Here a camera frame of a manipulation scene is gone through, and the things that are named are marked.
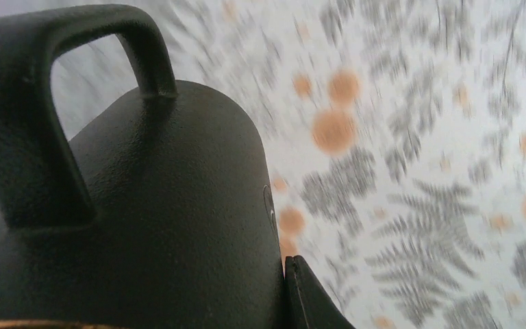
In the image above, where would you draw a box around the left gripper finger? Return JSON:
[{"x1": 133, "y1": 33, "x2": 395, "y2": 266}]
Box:
[{"x1": 284, "y1": 256, "x2": 353, "y2": 329}]

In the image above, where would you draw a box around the dark grey mug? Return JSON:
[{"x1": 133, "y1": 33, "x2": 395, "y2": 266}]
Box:
[{"x1": 0, "y1": 5, "x2": 290, "y2": 328}]

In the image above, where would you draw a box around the floral tablecloth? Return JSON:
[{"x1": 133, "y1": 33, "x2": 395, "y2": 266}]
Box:
[{"x1": 49, "y1": 0, "x2": 526, "y2": 329}]

